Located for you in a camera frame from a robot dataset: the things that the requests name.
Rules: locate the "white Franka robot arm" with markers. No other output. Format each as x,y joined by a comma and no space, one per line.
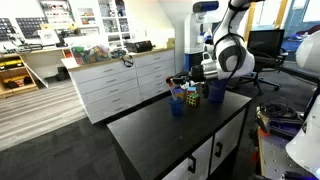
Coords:
246,65

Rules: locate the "small blue red puzzle cube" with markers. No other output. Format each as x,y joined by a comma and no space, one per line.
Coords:
191,90

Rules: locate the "blue plastic cup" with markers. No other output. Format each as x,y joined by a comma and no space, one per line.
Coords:
175,107

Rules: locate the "black green Rubik's cube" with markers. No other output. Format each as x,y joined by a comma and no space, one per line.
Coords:
193,100

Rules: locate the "blue bottle with black lid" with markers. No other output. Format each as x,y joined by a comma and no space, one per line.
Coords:
216,91

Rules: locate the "black electronic box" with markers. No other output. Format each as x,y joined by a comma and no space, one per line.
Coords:
139,46

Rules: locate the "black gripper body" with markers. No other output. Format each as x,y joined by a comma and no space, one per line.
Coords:
196,73

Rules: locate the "metal breadboard robot table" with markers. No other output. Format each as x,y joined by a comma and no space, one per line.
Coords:
276,156

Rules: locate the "black cabinet with white doors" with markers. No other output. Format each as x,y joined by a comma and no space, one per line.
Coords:
173,140

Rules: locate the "wooden workbench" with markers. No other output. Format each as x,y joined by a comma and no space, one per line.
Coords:
20,71

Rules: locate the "clear bag of colourful toys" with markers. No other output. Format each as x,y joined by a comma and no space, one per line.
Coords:
90,54

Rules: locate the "white shelf unit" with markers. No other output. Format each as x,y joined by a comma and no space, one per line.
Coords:
100,16

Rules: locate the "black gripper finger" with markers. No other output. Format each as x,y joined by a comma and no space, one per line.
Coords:
178,81
180,75

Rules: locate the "black blue device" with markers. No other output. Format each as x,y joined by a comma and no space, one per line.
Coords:
286,128

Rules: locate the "black office chair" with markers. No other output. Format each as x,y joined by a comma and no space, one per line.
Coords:
266,43

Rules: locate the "white drawer cabinet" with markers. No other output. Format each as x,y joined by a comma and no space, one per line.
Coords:
113,86

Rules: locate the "white paper sign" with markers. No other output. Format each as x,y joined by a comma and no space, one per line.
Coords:
48,36

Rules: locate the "round grey table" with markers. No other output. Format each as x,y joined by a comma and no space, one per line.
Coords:
301,36

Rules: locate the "dark pegboard with tools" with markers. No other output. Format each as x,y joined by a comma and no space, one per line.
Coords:
28,26

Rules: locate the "orange capped white marker pen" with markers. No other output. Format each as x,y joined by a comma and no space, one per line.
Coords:
173,91

